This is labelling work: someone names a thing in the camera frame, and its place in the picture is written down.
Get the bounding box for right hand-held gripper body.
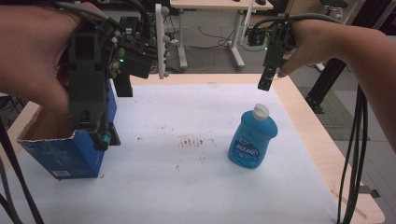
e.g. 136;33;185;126
245;19;297;72

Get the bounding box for black cable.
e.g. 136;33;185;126
0;116;45;224
342;92;370;224
125;0;155;34
336;83;366;224

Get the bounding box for white desk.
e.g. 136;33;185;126
169;0;276;70

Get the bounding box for grey cable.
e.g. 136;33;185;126
250;12;344;35
52;0;126;33

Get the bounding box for person's left hand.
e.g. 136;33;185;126
0;1;105;117

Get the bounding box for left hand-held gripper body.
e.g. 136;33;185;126
57;3;171;152

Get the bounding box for blue cardboard box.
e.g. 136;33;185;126
17;78;119;180

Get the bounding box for dark floor mat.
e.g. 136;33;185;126
298;86;372;142

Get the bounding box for black metal stand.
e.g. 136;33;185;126
304;57;348;115

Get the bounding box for blue bottle with white cap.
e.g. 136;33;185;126
227;103;279;170

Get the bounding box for thin floor cable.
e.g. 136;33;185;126
186;25;239;50

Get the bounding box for person's right hand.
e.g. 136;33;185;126
276;18;332;79

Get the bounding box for white foam mat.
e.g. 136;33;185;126
0;82;341;224

